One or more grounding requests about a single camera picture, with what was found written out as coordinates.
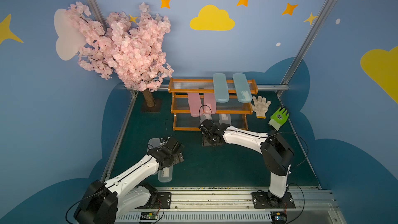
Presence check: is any clear pencil case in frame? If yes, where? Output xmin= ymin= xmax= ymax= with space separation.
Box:
xmin=200 ymin=114 xmax=213 ymax=125
xmin=219 ymin=114 xmax=232 ymax=127
xmin=147 ymin=138 xmax=162 ymax=151
xmin=158 ymin=166 xmax=173 ymax=183

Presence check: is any pink pencil case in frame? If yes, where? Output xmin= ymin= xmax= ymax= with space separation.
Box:
xmin=203 ymin=93 xmax=217 ymax=115
xmin=188 ymin=92 xmax=203 ymax=117

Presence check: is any blue pencil case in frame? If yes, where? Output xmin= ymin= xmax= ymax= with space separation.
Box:
xmin=213 ymin=73 xmax=230 ymax=103
xmin=233 ymin=73 xmax=252 ymax=103

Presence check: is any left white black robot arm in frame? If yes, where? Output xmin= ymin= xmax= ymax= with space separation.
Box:
xmin=73 ymin=138 xmax=183 ymax=224

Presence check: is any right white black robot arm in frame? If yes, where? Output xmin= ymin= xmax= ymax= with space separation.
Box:
xmin=199 ymin=119 xmax=294 ymax=199

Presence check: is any orange three-tier shelf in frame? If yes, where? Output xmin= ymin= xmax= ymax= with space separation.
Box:
xmin=169 ymin=79 xmax=258 ymax=131

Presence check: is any white knit glove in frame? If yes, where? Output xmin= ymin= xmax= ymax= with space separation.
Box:
xmin=251 ymin=95 xmax=272 ymax=119

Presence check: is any left small circuit board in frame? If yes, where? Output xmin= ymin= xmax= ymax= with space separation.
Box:
xmin=140 ymin=212 xmax=158 ymax=221

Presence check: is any small circuit board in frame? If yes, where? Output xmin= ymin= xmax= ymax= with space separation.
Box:
xmin=271 ymin=212 xmax=287 ymax=224
xmin=140 ymin=212 xmax=158 ymax=221

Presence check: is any green white work glove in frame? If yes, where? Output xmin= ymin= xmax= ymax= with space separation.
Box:
xmin=268 ymin=107 xmax=290 ymax=131

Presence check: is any right small circuit board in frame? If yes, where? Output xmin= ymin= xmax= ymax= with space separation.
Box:
xmin=271 ymin=212 xmax=287 ymax=224

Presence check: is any pink cherry blossom tree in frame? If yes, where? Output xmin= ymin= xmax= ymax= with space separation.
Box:
xmin=66 ymin=2 xmax=174 ymax=108

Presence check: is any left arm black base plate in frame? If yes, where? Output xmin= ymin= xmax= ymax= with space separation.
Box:
xmin=145 ymin=192 xmax=172 ymax=209

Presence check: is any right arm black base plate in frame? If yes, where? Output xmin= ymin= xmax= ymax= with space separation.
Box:
xmin=251 ymin=190 xmax=296 ymax=209

